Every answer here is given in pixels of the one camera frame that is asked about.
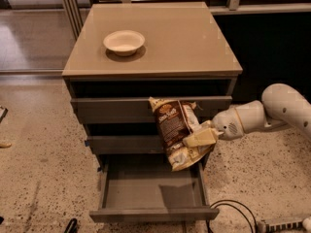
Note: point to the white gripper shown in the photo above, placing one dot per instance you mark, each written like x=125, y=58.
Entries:
x=225, y=124

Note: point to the brown chip bag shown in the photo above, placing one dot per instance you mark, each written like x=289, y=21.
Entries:
x=175, y=120

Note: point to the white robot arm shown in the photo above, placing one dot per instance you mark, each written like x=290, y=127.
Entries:
x=280, y=106

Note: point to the grey middle drawer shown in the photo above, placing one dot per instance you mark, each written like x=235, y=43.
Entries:
x=124, y=144

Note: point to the grey open bottom drawer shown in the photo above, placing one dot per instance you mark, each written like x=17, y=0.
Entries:
x=143, y=188

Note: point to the grey top drawer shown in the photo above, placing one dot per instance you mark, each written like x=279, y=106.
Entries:
x=138, y=109

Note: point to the grey drawer cabinet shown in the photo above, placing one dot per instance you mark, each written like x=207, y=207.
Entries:
x=185, y=55

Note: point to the white paper bowl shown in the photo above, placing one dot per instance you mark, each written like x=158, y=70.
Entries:
x=124, y=42

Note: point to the white power strip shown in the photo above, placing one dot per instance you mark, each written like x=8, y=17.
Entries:
x=282, y=223

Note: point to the black object at floor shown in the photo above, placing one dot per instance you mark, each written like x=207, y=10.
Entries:
x=72, y=226

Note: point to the dark object left edge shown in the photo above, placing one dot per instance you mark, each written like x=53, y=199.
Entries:
x=3, y=112

